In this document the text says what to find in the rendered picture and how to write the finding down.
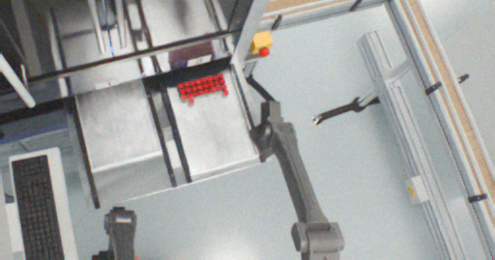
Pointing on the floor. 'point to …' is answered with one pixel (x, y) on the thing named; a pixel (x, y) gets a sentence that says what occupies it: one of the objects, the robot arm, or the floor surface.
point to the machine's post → (252, 19)
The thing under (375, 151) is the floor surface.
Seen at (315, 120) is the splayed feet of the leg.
